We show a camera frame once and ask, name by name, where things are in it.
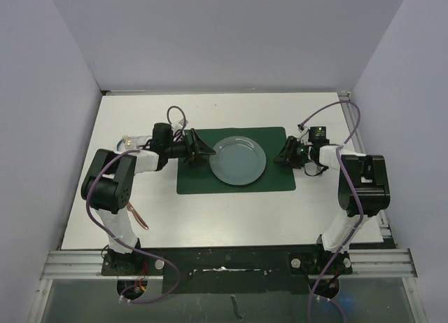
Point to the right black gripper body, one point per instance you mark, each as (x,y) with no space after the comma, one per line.
(300,154)

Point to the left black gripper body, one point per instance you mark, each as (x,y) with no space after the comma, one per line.
(191,155)

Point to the teal round plate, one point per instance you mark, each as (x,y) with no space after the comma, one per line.
(238,161)

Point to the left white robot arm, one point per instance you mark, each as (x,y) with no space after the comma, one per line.
(107,186)

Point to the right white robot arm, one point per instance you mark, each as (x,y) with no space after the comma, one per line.
(363,186)

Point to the clear plastic cup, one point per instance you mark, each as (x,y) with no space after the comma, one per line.
(135,142)

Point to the copper knife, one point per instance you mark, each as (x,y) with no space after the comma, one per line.
(136,216)

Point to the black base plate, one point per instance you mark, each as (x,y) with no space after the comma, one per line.
(296,269)

